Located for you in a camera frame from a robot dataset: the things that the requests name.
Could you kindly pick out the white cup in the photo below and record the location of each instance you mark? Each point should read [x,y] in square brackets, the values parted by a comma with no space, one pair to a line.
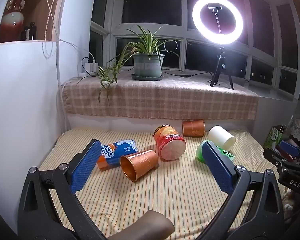
[221,136]

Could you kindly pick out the spider plant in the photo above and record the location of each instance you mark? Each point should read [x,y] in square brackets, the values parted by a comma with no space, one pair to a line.
[142,43]

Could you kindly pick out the white shelf cabinet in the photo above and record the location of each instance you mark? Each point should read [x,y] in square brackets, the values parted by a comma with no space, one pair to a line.
[22,85]

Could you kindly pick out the red and white vase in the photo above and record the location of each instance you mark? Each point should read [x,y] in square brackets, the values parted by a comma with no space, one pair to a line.
[12,22]

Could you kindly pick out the black tripod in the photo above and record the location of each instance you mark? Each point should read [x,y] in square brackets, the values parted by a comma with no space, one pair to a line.
[221,62]

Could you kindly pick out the dark glass bottle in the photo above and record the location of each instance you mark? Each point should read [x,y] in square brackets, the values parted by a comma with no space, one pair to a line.
[31,32]

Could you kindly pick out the white charger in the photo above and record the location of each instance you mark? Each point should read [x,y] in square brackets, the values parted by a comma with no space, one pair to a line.
[94,66]
[88,66]

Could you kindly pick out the green tissue box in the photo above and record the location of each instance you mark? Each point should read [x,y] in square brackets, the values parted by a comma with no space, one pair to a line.
[272,137]

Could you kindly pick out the brown rounded chair back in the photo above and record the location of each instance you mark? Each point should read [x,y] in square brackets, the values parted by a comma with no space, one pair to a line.
[150,226]

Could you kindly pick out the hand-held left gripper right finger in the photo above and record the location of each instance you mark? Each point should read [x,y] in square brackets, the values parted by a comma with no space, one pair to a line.
[220,167]

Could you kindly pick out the green cup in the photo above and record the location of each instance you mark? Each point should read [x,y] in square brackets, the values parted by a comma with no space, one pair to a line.
[201,153]

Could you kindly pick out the striped yellow sheet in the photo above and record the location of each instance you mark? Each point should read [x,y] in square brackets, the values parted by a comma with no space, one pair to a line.
[145,195]

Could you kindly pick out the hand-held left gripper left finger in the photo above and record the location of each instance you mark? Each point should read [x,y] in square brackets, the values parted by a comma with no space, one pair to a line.
[86,165]

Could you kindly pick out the blue Oreo packet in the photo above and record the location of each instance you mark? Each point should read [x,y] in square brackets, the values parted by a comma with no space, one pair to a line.
[115,153]

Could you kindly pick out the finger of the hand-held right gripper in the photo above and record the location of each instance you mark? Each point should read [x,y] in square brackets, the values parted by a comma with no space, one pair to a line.
[275,156]
[288,147]

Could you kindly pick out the plaid cloth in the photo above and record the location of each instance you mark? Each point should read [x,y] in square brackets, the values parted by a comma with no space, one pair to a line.
[160,100]

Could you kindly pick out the copper cup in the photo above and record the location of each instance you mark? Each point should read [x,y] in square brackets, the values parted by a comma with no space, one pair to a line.
[140,163]
[193,128]

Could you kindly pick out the green plant pot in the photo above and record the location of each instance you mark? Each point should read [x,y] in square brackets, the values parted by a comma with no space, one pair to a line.
[148,65]

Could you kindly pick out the green pot saucer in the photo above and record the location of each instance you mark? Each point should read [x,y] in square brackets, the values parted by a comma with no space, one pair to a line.
[147,77]

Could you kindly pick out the red printed cup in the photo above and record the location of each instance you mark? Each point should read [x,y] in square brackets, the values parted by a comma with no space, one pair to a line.
[170,142]

